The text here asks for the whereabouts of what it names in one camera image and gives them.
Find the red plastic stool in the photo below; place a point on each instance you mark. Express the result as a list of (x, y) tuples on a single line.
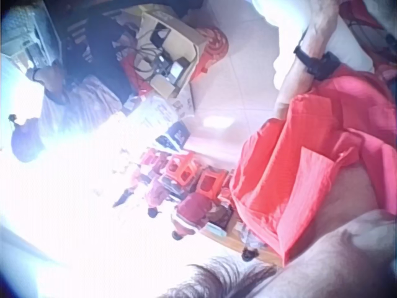
[(215, 51)]

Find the white cloth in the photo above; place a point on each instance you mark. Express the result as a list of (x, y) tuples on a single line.
[(280, 34)]

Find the red cloth garment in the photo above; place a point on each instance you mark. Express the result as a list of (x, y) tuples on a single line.
[(297, 161)]

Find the blue printed carton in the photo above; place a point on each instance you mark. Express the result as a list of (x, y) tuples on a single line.
[(177, 136)]

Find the black wrist band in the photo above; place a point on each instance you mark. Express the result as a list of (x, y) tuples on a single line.
[(321, 64)]

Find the red patterned bedding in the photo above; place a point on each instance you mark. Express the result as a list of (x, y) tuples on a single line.
[(367, 18)]

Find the black striped garment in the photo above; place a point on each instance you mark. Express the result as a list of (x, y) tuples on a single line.
[(99, 59)]

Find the cardboard box with electronics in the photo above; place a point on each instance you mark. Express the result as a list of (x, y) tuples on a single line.
[(173, 40)]

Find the row of red plastic stools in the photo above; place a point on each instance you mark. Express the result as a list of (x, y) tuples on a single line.
[(186, 174)]

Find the wooden table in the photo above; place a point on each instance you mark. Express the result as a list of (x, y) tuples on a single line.
[(245, 248)]

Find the person's left fingers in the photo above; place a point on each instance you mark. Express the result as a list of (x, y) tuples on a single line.
[(281, 109)]

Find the person's left hand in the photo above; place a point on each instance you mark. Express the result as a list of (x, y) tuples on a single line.
[(293, 88)]

